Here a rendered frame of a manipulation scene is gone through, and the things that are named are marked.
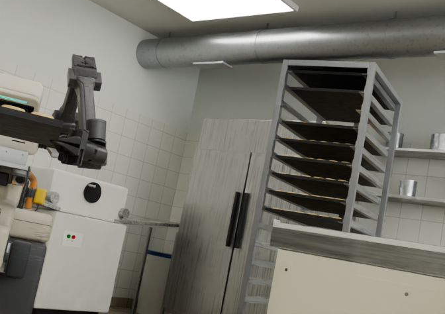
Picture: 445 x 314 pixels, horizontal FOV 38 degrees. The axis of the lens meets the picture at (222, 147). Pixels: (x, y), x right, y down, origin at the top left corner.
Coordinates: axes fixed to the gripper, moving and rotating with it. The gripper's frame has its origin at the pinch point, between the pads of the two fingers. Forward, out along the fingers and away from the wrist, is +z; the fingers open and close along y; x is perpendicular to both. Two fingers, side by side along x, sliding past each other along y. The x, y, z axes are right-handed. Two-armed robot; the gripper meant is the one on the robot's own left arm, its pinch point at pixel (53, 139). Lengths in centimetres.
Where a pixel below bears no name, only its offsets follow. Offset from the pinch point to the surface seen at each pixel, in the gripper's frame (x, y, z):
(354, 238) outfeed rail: -79, 11, -20
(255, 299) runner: 13, 41, -175
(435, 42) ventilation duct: -15, -164, -351
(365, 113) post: -31, -55, -163
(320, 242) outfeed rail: -70, 13, -21
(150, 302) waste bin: 255, 89, -448
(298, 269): -66, 21, -21
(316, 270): -71, 20, -20
